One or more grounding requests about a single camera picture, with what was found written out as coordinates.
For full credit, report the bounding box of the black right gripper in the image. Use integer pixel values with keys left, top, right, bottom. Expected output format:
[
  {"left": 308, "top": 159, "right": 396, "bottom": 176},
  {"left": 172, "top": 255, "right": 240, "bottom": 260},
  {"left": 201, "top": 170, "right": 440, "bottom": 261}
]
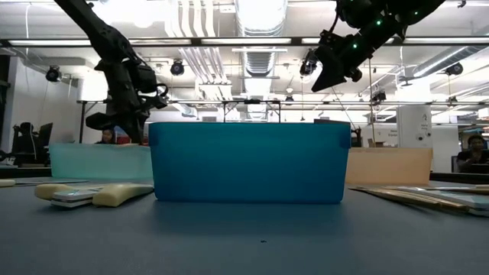
[{"left": 311, "top": 17, "right": 403, "bottom": 93}]

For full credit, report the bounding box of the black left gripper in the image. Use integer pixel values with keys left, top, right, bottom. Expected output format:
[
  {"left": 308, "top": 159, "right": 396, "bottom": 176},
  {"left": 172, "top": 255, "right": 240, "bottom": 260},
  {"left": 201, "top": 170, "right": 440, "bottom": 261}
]
[{"left": 84, "top": 57, "right": 170, "bottom": 144}]

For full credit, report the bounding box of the teal plastic bin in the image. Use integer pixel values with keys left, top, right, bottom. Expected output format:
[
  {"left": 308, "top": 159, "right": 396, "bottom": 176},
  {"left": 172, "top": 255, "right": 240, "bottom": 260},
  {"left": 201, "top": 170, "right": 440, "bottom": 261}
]
[{"left": 48, "top": 143, "right": 154, "bottom": 180}]

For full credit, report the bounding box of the black computer monitor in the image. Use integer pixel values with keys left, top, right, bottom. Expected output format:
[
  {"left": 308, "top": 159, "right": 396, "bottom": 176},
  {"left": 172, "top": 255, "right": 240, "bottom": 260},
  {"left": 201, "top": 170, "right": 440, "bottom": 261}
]
[{"left": 37, "top": 122, "right": 54, "bottom": 150}]

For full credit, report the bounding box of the orange plastic bin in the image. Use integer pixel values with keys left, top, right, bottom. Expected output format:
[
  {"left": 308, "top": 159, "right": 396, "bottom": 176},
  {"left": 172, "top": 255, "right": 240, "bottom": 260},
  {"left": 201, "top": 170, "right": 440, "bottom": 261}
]
[{"left": 345, "top": 147, "right": 434, "bottom": 186}]

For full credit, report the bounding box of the blue plastic bin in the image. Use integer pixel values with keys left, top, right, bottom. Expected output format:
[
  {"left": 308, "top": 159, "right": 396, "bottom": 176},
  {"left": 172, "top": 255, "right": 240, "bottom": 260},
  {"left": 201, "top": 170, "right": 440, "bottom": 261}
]
[{"left": 148, "top": 121, "right": 351, "bottom": 204}]

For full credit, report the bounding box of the black background rig frame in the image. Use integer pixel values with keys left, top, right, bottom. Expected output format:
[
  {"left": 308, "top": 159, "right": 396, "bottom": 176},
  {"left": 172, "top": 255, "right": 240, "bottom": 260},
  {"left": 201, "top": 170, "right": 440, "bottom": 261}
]
[{"left": 78, "top": 98, "right": 489, "bottom": 145}]

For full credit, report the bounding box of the thin hanging cable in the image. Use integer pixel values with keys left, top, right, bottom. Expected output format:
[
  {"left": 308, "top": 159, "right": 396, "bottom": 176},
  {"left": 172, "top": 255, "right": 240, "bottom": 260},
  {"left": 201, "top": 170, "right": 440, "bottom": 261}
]
[{"left": 366, "top": 57, "right": 376, "bottom": 146}]

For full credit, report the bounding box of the silver ceiling ventilation duct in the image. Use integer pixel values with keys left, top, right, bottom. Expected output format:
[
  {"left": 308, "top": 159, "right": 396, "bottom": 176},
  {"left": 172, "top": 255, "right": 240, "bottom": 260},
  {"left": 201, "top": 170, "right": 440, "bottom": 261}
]
[{"left": 235, "top": 0, "right": 288, "bottom": 77}]

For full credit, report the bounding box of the black overhead frame bar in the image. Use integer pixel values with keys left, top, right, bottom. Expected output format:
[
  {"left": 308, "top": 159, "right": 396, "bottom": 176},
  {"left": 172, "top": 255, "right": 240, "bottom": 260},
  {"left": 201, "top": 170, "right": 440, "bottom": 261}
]
[{"left": 0, "top": 37, "right": 489, "bottom": 48}]

